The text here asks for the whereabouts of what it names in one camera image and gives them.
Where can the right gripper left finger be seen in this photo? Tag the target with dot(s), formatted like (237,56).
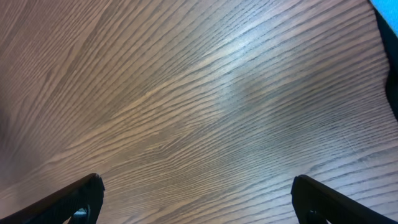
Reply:
(79,202)

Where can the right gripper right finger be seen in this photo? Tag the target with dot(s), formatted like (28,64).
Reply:
(314,202)

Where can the dark garment under blue shirt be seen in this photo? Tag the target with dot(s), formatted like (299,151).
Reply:
(389,40)

